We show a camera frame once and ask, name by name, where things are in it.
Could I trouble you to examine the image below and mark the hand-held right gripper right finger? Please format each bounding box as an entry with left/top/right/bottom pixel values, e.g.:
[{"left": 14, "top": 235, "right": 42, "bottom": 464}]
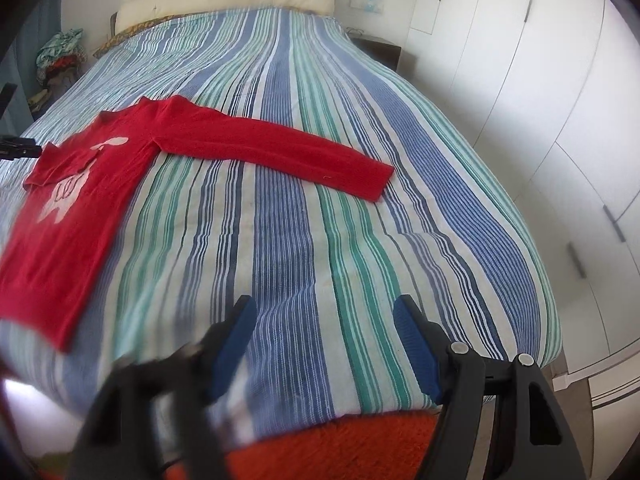
[{"left": 392, "top": 294, "right": 588, "bottom": 480}]

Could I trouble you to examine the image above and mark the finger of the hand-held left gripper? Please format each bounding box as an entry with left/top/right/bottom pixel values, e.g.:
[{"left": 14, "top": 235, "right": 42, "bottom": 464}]
[{"left": 0, "top": 135, "right": 43, "bottom": 162}]

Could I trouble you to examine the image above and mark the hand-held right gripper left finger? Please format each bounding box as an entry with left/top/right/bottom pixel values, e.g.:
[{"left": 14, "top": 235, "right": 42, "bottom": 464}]
[{"left": 65, "top": 295, "right": 258, "bottom": 480}]

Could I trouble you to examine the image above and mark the red sweater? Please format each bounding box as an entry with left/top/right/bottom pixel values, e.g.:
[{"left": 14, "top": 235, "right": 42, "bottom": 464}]
[{"left": 0, "top": 96, "right": 396, "bottom": 353}]

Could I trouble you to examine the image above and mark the pile of colourful clothes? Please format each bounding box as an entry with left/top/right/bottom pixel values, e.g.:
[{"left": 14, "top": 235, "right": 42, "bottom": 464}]
[{"left": 27, "top": 29, "right": 86, "bottom": 111}]

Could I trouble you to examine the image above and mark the blue curtain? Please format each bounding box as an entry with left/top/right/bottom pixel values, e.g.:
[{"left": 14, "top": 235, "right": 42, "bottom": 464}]
[{"left": 12, "top": 0, "right": 63, "bottom": 91}]

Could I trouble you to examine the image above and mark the striped bedspread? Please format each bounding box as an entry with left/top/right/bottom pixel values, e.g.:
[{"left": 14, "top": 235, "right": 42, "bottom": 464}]
[{"left": 0, "top": 7, "right": 560, "bottom": 441}]

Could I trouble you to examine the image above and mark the orange fuzzy cloth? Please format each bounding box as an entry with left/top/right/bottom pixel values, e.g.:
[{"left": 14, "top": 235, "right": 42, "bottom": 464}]
[{"left": 165, "top": 410, "right": 443, "bottom": 480}]

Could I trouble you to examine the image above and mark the dark nightstand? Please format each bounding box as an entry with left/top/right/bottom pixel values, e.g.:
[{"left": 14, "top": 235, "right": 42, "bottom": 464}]
[{"left": 347, "top": 35, "right": 403, "bottom": 73}]

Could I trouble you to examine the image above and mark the white wardrobe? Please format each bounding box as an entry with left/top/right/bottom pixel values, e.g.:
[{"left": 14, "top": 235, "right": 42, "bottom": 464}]
[{"left": 400, "top": 0, "right": 640, "bottom": 401}]

